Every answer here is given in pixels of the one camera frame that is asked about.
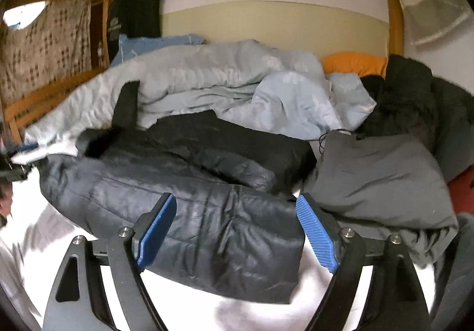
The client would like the black hanging bag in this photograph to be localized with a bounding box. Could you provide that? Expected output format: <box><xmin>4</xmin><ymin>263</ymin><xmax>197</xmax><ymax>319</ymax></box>
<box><xmin>107</xmin><ymin>0</ymin><xmax>161</xmax><ymax>65</ymax></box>

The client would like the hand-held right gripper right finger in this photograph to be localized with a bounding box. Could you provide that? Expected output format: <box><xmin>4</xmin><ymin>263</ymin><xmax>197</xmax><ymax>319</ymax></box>
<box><xmin>295</xmin><ymin>193</ymin><xmax>432</xmax><ymax>331</ymax></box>

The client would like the black fleece coat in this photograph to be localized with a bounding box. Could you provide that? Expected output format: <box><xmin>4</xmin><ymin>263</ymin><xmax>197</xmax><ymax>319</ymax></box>
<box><xmin>357</xmin><ymin>54</ymin><xmax>474</xmax><ymax>184</ymax></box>

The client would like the dark grey padded jacket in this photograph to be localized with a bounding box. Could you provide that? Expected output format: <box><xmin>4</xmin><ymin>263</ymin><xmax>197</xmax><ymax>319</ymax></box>
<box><xmin>302</xmin><ymin>130</ymin><xmax>460</xmax><ymax>269</ymax></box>

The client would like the wooden bed frame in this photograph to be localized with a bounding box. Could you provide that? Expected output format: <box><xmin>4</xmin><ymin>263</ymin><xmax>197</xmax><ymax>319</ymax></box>
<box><xmin>0</xmin><ymin>0</ymin><xmax>404</xmax><ymax>144</ymax></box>

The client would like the orange pillow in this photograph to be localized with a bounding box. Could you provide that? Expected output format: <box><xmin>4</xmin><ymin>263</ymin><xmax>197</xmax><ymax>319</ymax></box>
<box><xmin>321</xmin><ymin>52</ymin><xmax>389</xmax><ymax>78</ymax></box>

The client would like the black puffer jacket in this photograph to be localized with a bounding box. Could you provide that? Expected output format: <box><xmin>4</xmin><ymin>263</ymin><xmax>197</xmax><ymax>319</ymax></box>
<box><xmin>39</xmin><ymin>81</ymin><xmax>317</xmax><ymax>305</ymax></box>

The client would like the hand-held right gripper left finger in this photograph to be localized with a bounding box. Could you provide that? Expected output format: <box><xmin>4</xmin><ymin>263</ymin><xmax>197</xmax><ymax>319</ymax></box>
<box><xmin>42</xmin><ymin>192</ymin><xmax>177</xmax><ymax>331</ymax></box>

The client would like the white bed sheet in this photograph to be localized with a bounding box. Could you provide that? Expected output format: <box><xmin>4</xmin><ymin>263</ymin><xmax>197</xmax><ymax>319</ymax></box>
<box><xmin>0</xmin><ymin>168</ymin><xmax>438</xmax><ymax>331</ymax></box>

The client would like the light blue floral duvet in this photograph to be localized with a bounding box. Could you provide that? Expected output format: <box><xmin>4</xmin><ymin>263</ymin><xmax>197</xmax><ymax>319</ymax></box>
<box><xmin>11</xmin><ymin>38</ymin><xmax>376</xmax><ymax>165</ymax></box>

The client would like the blue pillow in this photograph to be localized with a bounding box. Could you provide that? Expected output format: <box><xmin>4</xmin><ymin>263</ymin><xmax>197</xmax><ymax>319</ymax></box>
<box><xmin>110</xmin><ymin>34</ymin><xmax>206</xmax><ymax>67</ymax></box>

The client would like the brown patterned curtain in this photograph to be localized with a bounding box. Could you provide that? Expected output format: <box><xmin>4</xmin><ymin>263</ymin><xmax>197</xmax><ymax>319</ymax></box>
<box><xmin>0</xmin><ymin>0</ymin><xmax>93</xmax><ymax>106</ymax></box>

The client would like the red cushion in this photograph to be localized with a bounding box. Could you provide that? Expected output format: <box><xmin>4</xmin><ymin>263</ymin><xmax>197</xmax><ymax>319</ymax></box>
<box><xmin>446</xmin><ymin>164</ymin><xmax>474</xmax><ymax>214</ymax></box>

